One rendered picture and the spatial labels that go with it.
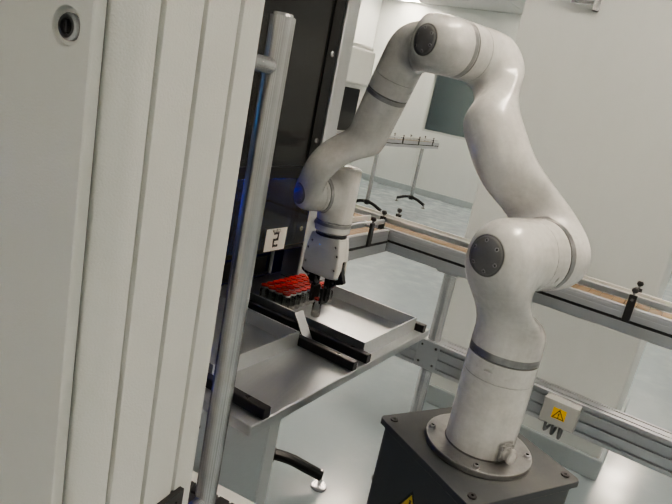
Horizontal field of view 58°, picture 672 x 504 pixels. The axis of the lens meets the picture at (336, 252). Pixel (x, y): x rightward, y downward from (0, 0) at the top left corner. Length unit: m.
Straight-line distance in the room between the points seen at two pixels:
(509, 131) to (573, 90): 1.76
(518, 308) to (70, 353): 0.67
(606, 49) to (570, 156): 0.44
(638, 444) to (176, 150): 2.05
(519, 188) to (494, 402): 0.36
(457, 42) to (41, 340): 0.81
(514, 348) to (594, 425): 1.33
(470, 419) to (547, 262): 0.30
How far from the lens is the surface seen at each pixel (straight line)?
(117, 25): 0.45
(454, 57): 1.09
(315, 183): 1.31
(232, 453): 1.82
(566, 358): 2.91
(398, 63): 1.26
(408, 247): 2.37
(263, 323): 1.36
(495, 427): 1.08
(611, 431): 2.33
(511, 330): 1.01
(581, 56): 2.82
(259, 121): 0.61
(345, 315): 1.54
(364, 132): 1.30
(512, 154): 1.05
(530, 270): 0.94
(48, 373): 0.51
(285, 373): 1.20
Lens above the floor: 1.42
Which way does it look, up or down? 15 degrees down
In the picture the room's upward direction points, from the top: 11 degrees clockwise
